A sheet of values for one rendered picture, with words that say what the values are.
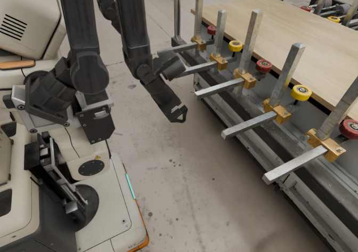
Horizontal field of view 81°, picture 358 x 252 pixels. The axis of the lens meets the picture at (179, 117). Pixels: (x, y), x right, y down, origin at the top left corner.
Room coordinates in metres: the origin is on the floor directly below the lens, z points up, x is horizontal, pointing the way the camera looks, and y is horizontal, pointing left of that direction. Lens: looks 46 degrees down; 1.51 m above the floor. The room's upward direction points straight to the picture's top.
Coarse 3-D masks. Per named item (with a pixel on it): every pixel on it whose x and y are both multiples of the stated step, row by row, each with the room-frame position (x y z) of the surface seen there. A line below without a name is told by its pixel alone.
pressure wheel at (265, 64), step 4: (260, 60) 1.02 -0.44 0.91; (264, 60) 1.02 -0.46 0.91; (256, 64) 0.99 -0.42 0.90; (260, 64) 0.97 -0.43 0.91; (264, 64) 0.98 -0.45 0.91; (268, 64) 0.98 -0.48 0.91; (256, 68) 0.98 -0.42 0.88; (260, 68) 0.96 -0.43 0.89; (264, 68) 0.95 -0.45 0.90; (268, 68) 0.95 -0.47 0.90; (264, 72) 0.95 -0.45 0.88
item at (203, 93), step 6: (258, 72) 0.98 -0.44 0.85; (240, 78) 0.93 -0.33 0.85; (258, 78) 0.96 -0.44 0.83; (222, 84) 0.88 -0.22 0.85; (228, 84) 0.88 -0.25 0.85; (234, 84) 0.89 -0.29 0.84; (240, 84) 0.91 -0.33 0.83; (204, 90) 0.83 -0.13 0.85; (210, 90) 0.83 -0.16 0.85; (216, 90) 0.84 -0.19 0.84; (222, 90) 0.86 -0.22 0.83; (198, 96) 0.79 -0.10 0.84; (204, 96) 0.81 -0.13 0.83
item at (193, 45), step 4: (204, 40) 1.41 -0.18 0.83; (208, 40) 1.41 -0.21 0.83; (212, 40) 1.42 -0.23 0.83; (188, 44) 1.36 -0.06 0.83; (192, 44) 1.36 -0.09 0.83; (196, 44) 1.36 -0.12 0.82; (208, 44) 1.41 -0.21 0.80; (212, 44) 1.43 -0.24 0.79; (168, 48) 1.30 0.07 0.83; (172, 48) 1.30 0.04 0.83; (176, 48) 1.30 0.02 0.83; (180, 48) 1.31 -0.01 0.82; (184, 48) 1.32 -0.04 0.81; (188, 48) 1.33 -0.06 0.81; (192, 48) 1.35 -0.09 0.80; (160, 52) 1.25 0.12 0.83; (164, 52) 1.26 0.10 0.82; (176, 52) 1.30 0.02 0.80
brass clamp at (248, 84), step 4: (236, 72) 0.98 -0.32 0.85; (236, 76) 0.98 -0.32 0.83; (240, 76) 0.95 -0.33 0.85; (244, 76) 0.94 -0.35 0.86; (248, 76) 0.94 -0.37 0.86; (252, 76) 0.94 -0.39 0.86; (248, 80) 0.90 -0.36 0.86; (252, 80) 0.90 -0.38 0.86; (256, 80) 0.91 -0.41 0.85; (244, 84) 0.91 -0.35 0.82; (248, 84) 0.89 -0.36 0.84; (252, 84) 0.90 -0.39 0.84; (248, 88) 0.89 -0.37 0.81
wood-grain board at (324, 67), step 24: (240, 0) 2.02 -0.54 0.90; (264, 0) 2.02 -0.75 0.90; (216, 24) 1.51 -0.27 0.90; (240, 24) 1.51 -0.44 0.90; (264, 24) 1.51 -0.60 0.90; (288, 24) 1.51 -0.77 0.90; (312, 24) 1.51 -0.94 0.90; (336, 24) 1.51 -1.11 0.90; (264, 48) 1.16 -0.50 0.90; (288, 48) 1.16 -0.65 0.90; (312, 48) 1.16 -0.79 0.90; (336, 48) 1.16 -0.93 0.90; (312, 72) 0.91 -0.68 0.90; (336, 72) 0.91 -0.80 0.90; (312, 96) 0.75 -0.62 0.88; (336, 96) 0.72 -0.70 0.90
